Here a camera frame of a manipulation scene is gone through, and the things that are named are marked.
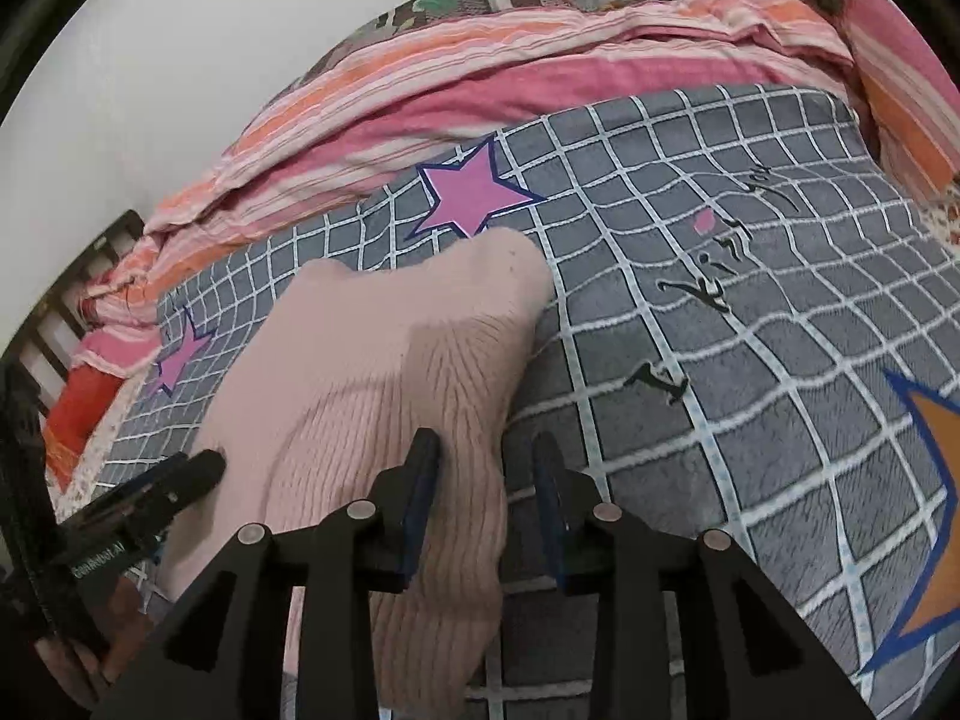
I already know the dark wooden headboard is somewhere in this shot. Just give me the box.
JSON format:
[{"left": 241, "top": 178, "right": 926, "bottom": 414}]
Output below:
[{"left": 0, "top": 210, "right": 147, "bottom": 421}]

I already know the red cloth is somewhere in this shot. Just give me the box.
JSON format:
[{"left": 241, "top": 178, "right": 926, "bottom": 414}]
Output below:
[{"left": 41, "top": 367, "right": 128, "bottom": 481}]

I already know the person's left hand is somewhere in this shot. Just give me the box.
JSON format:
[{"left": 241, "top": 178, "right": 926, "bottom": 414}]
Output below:
[{"left": 36, "top": 577, "right": 155, "bottom": 712}]

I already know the pink orange striped quilt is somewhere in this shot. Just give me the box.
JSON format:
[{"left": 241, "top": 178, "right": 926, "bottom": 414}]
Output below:
[{"left": 75, "top": 0, "right": 960, "bottom": 380}]

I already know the grey checked star blanket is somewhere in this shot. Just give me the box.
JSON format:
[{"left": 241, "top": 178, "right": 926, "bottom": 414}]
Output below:
[{"left": 90, "top": 86, "right": 960, "bottom": 720}]

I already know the pink knit sweater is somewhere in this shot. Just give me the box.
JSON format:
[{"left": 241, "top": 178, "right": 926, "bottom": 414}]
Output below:
[{"left": 156, "top": 227, "right": 556, "bottom": 710}]

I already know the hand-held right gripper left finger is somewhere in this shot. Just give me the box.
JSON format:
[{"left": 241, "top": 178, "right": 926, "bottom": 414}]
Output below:
[{"left": 90, "top": 427, "right": 443, "bottom": 720}]

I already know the floral bed sheet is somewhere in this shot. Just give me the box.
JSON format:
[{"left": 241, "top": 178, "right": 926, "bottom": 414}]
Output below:
[{"left": 45, "top": 390, "right": 162, "bottom": 601}]

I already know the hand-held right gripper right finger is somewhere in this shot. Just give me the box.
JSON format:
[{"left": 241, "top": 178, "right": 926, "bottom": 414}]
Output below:
[{"left": 531, "top": 431, "right": 878, "bottom": 720}]

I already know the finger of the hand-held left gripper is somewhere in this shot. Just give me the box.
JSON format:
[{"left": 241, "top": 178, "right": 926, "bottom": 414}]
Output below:
[{"left": 54, "top": 448, "right": 227, "bottom": 545}]

